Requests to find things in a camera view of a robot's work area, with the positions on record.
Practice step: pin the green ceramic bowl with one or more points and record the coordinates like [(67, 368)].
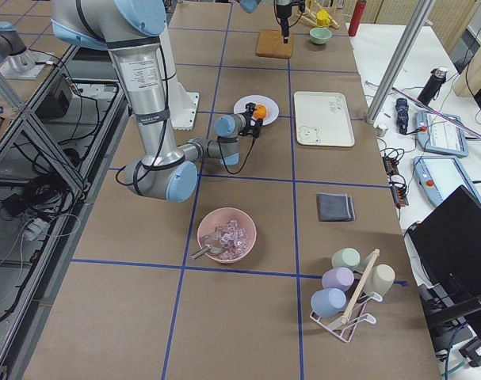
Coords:
[(320, 35)]

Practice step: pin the black laptop monitor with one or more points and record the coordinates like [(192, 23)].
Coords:
[(448, 242)]

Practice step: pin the red cylinder bottle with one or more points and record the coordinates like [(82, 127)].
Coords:
[(355, 21)]

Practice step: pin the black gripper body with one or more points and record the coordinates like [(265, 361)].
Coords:
[(248, 112), (282, 11)]

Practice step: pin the folded navy umbrella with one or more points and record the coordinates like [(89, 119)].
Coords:
[(402, 115)]

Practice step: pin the wooden cup rack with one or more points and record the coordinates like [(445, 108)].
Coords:
[(311, 7)]

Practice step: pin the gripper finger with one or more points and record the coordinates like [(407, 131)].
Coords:
[(285, 31)]

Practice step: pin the aluminium frame post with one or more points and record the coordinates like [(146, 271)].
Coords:
[(402, 50)]

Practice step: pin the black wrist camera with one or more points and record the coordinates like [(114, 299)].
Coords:
[(250, 107)]

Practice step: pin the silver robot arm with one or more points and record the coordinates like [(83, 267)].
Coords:
[(250, 6), (130, 32)]

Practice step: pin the white plate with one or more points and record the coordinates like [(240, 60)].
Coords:
[(270, 104)]

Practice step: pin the white camera pillar base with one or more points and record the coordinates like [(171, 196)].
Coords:
[(183, 104)]

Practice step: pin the green pastel cup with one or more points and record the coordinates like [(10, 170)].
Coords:
[(346, 258)]

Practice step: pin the yellow cup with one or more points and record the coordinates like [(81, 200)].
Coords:
[(322, 18)]

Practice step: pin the cream bear tray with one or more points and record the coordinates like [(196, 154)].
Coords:
[(322, 119)]

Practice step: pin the wooden tray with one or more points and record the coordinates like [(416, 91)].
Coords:
[(271, 44)]

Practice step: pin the orange fruit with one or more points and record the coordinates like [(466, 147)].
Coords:
[(260, 112)]

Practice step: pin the white cup rack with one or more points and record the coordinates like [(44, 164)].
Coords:
[(343, 324)]

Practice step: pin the beige pastel cup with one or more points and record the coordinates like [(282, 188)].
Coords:
[(380, 280)]

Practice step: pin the pink bowl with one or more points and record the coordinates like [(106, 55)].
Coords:
[(231, 230)]

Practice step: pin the black water bottle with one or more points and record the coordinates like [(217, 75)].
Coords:
[(437, 78)]

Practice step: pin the blue pastel cup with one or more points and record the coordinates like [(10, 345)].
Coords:
[(328, 302)]

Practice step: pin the purple pastel cup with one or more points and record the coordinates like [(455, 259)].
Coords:
[(340, 278)]

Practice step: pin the grey folded cloth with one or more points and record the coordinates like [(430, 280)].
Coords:
[(335, 207)]

